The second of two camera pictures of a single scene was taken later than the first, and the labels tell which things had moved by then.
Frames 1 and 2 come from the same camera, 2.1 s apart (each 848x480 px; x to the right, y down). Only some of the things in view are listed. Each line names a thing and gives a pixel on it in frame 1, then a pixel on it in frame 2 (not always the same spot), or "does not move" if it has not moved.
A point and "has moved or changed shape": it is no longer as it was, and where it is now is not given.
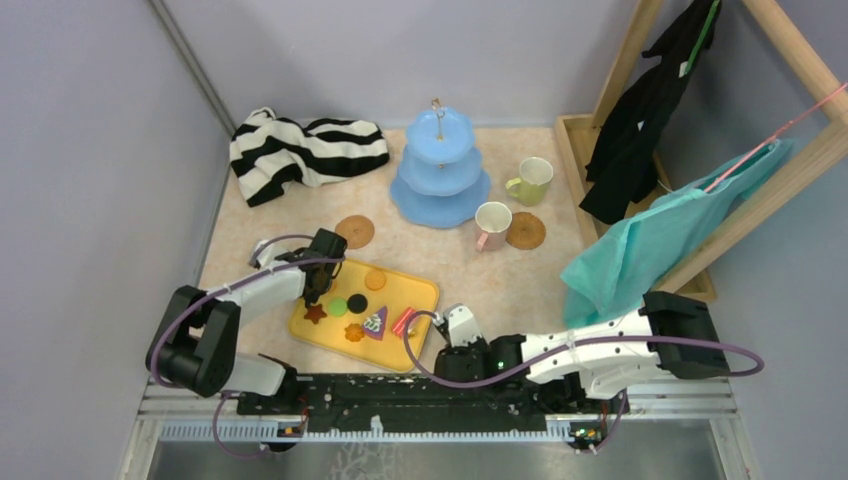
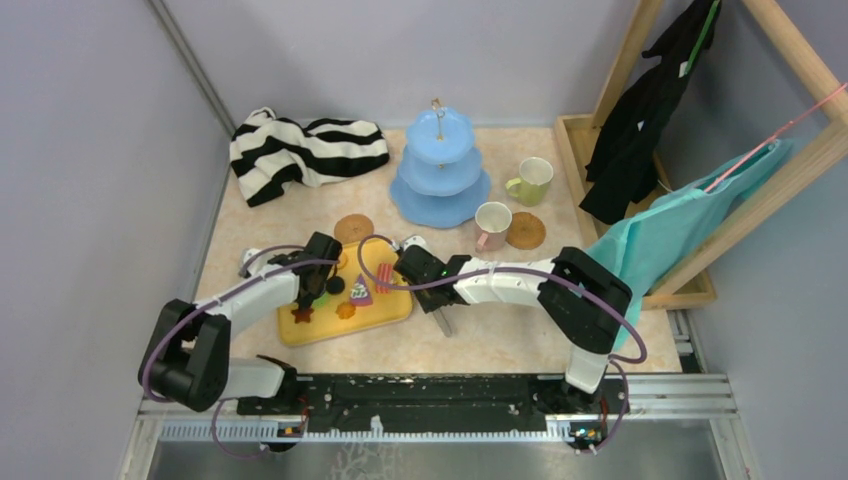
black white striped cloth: (268, 153) does not move
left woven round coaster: (358, 231) does not move
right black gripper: (462, 349) to (427, 305)
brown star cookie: (315, 313) to (302, 315)
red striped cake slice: (399, 327) to (384, 272)
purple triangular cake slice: (374, 325) to (360, 294)
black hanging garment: (623, 159) does not move
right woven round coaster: (526, 231) does not move
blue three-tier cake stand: (440, 182) does not move
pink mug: (492, 218) does not move
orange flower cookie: (354, 332) to (345, 310)
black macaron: (357, 303) to (335, 285)
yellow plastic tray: (364, 315) has moved or changed shape
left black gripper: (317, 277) does not move
